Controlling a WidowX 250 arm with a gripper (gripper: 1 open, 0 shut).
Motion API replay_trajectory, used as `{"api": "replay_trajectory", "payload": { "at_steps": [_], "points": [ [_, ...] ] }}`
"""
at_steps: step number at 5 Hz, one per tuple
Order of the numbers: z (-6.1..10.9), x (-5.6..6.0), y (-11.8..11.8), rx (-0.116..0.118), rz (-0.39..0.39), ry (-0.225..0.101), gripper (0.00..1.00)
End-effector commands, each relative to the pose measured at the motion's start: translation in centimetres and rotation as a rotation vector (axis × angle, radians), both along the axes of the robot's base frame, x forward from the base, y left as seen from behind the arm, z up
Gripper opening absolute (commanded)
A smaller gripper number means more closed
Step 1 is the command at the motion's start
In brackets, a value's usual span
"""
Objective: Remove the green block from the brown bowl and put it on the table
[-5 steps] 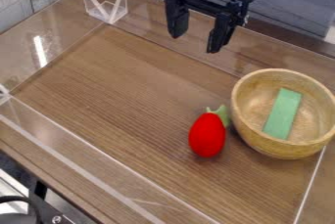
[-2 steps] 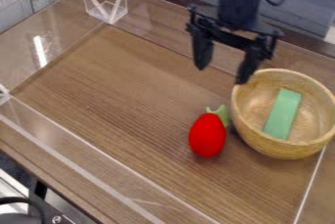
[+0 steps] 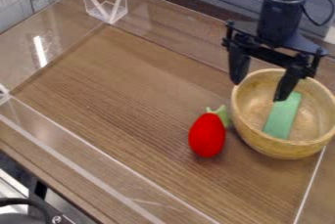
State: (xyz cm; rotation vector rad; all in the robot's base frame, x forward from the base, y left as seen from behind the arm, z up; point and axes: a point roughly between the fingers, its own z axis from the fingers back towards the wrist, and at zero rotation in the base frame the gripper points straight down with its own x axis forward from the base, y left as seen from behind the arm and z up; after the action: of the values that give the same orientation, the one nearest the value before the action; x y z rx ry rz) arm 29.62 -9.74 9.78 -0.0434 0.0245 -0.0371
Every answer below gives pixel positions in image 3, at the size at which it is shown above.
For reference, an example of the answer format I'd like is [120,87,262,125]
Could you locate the brown wooden bowl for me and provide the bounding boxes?
[231,68,335,159]

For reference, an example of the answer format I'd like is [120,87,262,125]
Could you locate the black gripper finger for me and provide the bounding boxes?
[230,43,253,85]
[274,67,303,102]

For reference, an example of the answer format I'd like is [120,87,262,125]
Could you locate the green rectangular block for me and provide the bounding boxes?
[262,92,303,140]

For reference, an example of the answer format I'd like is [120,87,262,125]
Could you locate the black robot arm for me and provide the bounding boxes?
[223,0,328,102]

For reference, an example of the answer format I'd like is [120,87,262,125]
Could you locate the red plush strawberry toy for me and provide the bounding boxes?
[190,105,232,157]

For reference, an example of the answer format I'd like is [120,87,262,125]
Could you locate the clear acrylic corner bracket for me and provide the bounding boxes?
[84,0,129,24]

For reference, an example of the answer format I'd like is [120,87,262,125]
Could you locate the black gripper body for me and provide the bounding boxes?
[222,20,329,78]

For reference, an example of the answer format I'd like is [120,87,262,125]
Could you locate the black cable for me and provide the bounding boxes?
[0,197,54,224]

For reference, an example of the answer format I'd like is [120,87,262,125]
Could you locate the clear acrylic tray wall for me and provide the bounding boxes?
[0,84,220,224]

